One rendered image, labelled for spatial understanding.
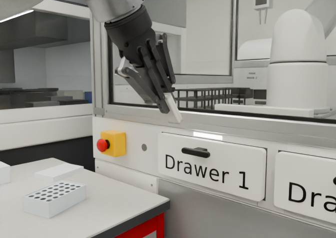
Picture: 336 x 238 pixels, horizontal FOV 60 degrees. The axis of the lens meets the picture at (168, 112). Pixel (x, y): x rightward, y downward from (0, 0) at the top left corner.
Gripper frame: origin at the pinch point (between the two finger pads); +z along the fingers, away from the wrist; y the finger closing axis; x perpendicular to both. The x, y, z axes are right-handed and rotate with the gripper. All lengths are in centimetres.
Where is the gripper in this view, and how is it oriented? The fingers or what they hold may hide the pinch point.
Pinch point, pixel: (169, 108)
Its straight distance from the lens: 58.1
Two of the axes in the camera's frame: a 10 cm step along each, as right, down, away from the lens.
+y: 5.4, -6.4, 5.5
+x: -7.5, -0.7, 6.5
